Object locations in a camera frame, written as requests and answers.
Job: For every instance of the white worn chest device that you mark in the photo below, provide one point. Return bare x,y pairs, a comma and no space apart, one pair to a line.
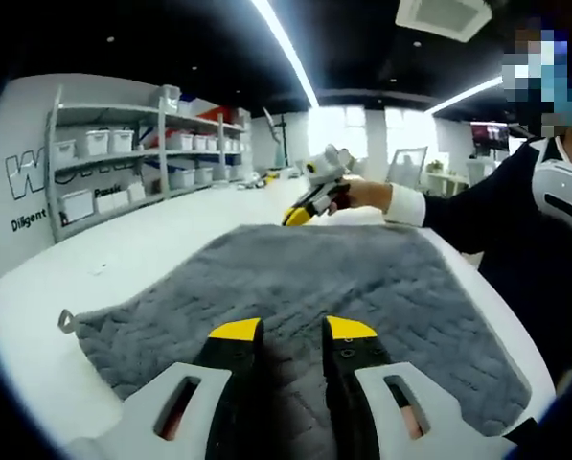
561,196

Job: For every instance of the long ceiling light strip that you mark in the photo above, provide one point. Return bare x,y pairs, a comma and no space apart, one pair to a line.
290,52

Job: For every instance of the white yellow gadget cluster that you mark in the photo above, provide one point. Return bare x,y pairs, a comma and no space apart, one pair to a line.
266,179

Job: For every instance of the wall television screen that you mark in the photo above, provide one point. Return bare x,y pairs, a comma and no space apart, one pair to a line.
490,135

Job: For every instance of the grey metal shelf unit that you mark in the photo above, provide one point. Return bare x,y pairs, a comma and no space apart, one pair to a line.
146,158

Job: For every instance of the person's right hand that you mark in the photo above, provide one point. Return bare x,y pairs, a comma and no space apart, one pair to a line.
367,194

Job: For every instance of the black tripod stand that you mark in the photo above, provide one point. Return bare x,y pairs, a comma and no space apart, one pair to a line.
278,139

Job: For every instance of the short ceiling light strip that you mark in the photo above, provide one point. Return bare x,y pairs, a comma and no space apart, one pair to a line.
465,93

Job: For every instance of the person's dark upper body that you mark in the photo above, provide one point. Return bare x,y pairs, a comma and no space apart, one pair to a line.
544,297

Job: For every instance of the ceiling air conditioner unit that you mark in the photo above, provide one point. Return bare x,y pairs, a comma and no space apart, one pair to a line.
443,16

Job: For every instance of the grey towel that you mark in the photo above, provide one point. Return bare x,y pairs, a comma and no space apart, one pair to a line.
314,278

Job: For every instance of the row of white storage bins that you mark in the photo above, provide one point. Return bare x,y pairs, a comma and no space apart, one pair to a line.
108,141

